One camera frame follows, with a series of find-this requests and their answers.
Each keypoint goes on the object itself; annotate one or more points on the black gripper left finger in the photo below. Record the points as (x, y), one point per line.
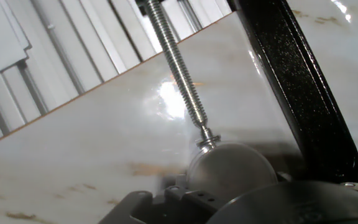
(182, 208)

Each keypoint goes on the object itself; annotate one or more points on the black C-clamp with steel screw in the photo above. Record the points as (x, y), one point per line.
(309, 102)

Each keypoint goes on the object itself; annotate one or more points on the marble pattern board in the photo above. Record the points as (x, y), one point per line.
(73, 149)

